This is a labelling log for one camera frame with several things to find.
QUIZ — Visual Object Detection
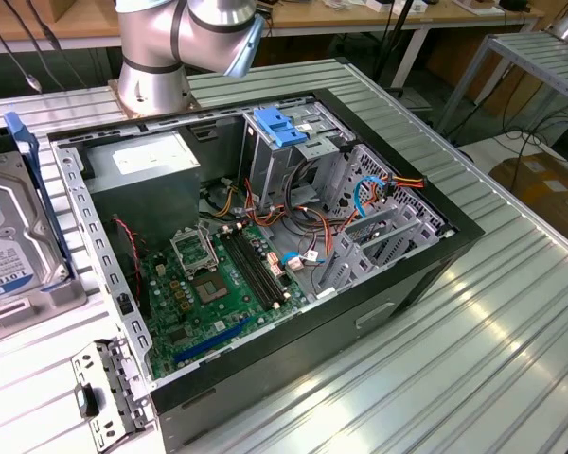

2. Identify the hard disk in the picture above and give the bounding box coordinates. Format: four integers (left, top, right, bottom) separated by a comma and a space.
0, 112, 80, 313

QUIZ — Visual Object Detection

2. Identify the grey metal disk bay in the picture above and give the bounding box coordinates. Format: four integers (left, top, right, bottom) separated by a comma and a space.
319, 143, 457, 304

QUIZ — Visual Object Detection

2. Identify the black RAM slot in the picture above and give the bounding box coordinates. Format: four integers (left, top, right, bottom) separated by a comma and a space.
227, 226, 283, 307
223, 227, 279, 310
235, 223, 291, 301
231, 225, 287, 304

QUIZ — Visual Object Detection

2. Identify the grey optical drive cage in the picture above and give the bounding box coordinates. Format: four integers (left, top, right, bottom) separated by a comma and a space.
239, 101, 356, 214

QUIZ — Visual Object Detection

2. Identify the metal socket cover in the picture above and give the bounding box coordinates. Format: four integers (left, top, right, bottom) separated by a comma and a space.
169, 225, 219, 275

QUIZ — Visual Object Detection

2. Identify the green motherboard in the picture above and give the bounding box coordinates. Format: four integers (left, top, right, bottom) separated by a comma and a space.
139, 220, 316, 379

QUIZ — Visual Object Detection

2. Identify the CPU socket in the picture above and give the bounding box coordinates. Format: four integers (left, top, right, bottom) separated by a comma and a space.
191, 271, 231, 304

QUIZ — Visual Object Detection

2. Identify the blue plastic drive latch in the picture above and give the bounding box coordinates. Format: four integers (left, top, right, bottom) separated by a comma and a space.
254, 108, 309, 148

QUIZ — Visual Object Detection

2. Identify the blue expansion slot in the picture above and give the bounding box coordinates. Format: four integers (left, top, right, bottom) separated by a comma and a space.
172, 315, 253, 366

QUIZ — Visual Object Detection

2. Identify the black open PC case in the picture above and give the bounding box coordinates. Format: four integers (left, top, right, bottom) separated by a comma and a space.
45, 87, 487, 450

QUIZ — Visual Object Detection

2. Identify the grey power supply unit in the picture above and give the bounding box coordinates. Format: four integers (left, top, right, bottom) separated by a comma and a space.
83, 131, 203, 242

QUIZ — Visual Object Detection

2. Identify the black case fan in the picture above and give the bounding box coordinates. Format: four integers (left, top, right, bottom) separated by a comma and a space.
109, 213, 146, 289

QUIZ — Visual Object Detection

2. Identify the wooden desk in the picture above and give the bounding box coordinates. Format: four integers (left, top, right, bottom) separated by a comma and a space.
0, 0, 545, 56

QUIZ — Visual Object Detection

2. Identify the small white box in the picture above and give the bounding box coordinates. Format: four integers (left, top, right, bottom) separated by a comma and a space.
364, 0, 430, 15

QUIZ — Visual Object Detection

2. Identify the large brown cardboard box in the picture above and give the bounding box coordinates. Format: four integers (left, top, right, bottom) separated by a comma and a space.
489, 150, 568, 242

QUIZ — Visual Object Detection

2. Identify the grey parts rack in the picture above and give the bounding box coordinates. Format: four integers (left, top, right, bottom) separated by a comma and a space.
0, 276, 89, 350

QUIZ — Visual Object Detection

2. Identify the grey metal side table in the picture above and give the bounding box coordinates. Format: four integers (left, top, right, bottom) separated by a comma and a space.
435, 30, 568, 143

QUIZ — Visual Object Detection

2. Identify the small cardboard box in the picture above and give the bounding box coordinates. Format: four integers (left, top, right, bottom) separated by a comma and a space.
51, 0, 119, 24

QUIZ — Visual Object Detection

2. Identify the orange red wire bundle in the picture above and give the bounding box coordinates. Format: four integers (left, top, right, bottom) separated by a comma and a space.
243, 158, 356, 259

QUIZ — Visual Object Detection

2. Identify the blue wire white label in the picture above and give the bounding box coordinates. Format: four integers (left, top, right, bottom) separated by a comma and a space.
279, 252, 328, 271

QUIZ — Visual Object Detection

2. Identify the yellow black wire bundle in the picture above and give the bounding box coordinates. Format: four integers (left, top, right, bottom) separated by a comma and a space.
203, 178, 241, 219

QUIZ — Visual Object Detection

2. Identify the light blue flat wire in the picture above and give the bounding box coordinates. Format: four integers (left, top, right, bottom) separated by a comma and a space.
352, 173, 390, 222

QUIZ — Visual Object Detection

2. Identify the red black twisted wire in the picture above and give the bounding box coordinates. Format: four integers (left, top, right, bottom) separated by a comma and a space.
111, 215, 148, 285

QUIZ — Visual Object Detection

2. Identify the brown square base plate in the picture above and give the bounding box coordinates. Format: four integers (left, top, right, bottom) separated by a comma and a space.
106, 79, 201, 119

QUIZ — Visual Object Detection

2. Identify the grey metal slot bracket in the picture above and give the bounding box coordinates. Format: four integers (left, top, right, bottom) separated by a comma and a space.
70, 336, 156, 450

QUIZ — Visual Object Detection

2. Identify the black bracket latch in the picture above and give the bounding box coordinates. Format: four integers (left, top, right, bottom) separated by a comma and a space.
74, 382, 100, 418

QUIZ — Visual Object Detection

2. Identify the black cable metal plug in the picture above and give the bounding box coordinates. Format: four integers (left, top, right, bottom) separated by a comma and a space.
0, 4, 44, 95

